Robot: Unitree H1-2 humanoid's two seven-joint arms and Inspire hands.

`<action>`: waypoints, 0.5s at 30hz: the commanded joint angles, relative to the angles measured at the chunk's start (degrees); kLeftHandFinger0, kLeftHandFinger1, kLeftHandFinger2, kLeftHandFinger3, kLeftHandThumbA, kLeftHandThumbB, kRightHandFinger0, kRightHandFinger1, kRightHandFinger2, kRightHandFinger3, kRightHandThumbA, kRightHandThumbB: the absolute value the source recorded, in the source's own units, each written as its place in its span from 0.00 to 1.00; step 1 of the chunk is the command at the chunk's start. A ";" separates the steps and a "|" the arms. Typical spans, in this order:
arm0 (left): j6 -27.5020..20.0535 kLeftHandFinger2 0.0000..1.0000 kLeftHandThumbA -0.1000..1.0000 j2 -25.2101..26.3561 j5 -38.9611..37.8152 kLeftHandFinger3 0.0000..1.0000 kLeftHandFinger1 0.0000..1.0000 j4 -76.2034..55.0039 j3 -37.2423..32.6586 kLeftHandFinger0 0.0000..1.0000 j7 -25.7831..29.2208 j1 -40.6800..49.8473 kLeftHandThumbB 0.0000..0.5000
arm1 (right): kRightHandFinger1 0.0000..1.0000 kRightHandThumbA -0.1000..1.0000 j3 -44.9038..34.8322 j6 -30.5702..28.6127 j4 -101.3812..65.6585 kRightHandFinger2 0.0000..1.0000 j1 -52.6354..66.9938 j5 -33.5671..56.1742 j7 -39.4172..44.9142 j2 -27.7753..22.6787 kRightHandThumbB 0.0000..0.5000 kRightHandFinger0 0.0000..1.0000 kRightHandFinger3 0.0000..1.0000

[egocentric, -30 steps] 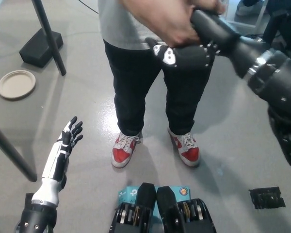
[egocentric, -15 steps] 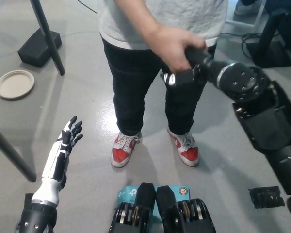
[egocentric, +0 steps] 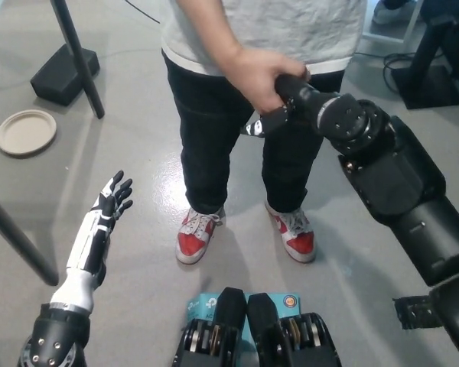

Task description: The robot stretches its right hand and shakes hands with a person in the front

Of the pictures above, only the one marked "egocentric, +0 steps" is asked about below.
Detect bundle of black cables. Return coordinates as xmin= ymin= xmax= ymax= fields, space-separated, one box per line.
xmin=354 ymin=50 xmax=420 ymax=95

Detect person left red white sneaker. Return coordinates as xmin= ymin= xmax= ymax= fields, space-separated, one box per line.
xmin=264 ymin=200 xmax=317 ymax=264

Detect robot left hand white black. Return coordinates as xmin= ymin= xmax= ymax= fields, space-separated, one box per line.
xmin=48 ymin=170 xmax=134 ymax=311

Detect black stand with base plate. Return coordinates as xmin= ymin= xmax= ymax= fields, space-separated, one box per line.
xmin=390 ymin=0 xmax=459 ymax=127

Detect thin black floor cable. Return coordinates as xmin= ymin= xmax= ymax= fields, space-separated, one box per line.
xmin=122 ymin=0 xmax=162 ymax=24

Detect thick black table leg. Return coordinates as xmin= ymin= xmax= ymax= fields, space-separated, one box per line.
xmin=0 ymin=185 xmax=60 ymax=287

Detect teal cardboard box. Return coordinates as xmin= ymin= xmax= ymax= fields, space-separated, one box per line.
xmin=185 ymin=293 xmax=304 ymax=345

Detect grey t-shirt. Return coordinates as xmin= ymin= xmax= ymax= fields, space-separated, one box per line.
xmin=161 ymin=0 xmax=369 ymax=76

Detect person red white sneaker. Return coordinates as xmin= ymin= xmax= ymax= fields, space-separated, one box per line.
xmin=174 ymin=206 xmax=226 ymax=265
xmin=264 ymin=200 xmax=317 ymax=264

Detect robot right hand black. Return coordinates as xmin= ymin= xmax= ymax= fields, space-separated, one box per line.
xmin=239 ymin=73 xmax=332 ymax=138

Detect robot left leg black block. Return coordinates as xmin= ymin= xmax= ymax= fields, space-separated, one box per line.
xmin=171 ymin=287 xmax=249 ymax=367

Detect white metal frame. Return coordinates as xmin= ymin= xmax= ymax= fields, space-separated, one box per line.
xmin=361 ymin=0 xmax=425 ymax=49

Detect person right red white sneaker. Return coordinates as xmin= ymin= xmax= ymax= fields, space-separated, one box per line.
xmin=174 ymin=206 xmax=226 ymax=265

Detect beige paper plate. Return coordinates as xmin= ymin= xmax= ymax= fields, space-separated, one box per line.
xmin=0 ymin=109 xmax=58 ymax=158

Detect person right hand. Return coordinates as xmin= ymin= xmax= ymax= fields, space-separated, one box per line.
xmin=228 ymin=47 xmax=312 ymax=116

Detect black foam block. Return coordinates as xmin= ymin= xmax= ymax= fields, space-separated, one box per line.
xmin=30 ymin=43 xmax=101 ymax=107

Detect black trousers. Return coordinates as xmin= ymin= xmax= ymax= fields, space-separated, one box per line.
xmin=161 ymin=51 xmax=345 ymax=215

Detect thin black slanted pole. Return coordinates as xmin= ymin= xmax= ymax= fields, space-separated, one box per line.
xmin=49 ymin=0 xmax=106 ymax=120

